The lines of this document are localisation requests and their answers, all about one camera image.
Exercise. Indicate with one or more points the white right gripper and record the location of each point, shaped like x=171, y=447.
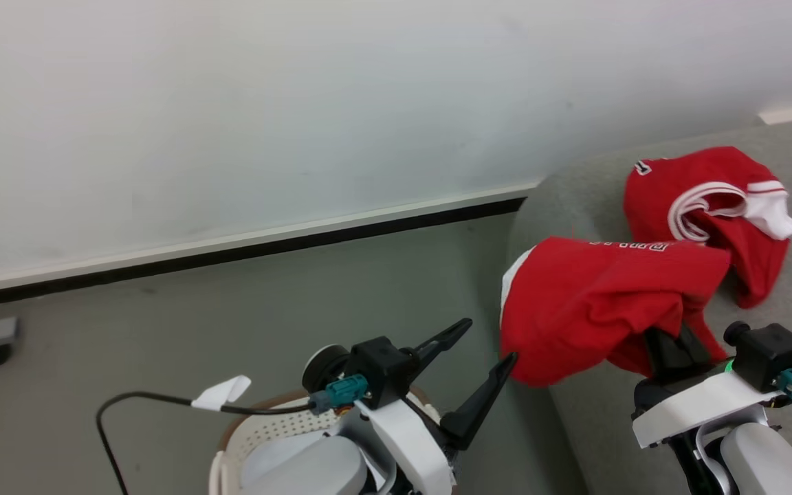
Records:
x=691, y=405

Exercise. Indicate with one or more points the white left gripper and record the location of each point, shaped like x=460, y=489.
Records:
x=406, y=440

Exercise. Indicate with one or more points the red jersey with numbers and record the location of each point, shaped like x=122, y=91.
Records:
x=588, y=309

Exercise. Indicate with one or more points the red basketball jersey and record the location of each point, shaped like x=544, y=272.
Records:
x=705, y=179

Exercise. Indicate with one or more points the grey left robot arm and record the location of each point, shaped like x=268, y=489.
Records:
x=306, y=467

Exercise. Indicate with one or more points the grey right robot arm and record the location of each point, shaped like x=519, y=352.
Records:
x=764, y=460

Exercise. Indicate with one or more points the grey fabric sofa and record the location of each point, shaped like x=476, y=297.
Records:
x=643, y=440

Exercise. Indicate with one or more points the white perforated laundry basket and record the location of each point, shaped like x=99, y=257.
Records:
x=258, y=433

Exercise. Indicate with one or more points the white and black baseboard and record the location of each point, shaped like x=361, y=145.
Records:
x=231, y=247

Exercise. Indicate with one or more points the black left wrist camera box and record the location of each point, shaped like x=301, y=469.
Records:
x=382, y=368

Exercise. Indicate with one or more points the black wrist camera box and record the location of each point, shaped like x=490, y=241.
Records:
x=382, y=368
x=771, y=354

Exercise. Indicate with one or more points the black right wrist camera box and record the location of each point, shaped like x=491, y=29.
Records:
x=771, y=354

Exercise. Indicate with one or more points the teal left camera connector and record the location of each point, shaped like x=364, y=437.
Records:
x=341, y=393

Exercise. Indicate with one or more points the small white wall box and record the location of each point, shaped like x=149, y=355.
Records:
x=781, y=115

